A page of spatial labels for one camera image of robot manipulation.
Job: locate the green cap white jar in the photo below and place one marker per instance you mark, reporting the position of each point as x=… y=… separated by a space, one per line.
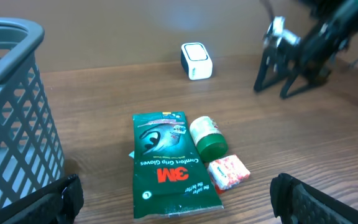
x=208 y=139

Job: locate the small red white snack packet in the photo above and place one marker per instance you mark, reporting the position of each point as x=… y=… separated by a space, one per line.
x=227 y=172

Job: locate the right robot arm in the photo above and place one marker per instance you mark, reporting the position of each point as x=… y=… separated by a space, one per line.
x=340 y=16

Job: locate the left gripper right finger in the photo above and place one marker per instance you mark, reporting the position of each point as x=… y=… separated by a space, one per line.
x=294 y=201

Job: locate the red stick sachet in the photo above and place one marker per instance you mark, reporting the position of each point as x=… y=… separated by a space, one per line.
x=218 y=190

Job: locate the white barcode scanner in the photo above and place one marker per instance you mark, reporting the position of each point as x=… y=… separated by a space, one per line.
x=196 y=61

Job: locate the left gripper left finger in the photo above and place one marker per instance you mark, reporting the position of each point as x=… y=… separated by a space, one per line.
x=58 y=202

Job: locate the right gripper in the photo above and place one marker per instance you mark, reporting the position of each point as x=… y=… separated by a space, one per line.
x=309 y=59

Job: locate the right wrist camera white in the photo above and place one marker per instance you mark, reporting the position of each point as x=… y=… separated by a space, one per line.
x=276 y=33

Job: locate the grey plastic shopping basket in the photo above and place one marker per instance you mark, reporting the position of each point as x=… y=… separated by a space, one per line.
x=31 y=155

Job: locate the green 3M gloves package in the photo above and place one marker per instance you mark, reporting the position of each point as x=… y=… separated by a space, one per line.
x=169 y=176

